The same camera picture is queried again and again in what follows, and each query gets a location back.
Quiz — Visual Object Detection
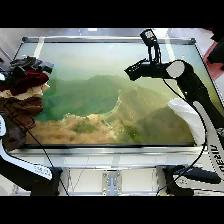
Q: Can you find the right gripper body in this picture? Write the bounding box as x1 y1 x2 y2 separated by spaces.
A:
132 59 169 81

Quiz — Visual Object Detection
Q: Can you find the dark red garment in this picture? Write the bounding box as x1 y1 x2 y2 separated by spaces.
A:
7 67 51 97

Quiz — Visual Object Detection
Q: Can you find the cream garment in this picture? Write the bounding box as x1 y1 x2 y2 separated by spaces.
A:
0 82 52 102

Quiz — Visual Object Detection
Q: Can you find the brown garment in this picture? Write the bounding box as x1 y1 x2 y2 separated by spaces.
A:
0 95 45 152

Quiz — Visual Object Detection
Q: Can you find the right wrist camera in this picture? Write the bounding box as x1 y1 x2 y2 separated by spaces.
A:
139 28 162 65

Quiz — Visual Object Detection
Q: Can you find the black cable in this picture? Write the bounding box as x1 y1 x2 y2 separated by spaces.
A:
155 78 208 197
5 111 70 197

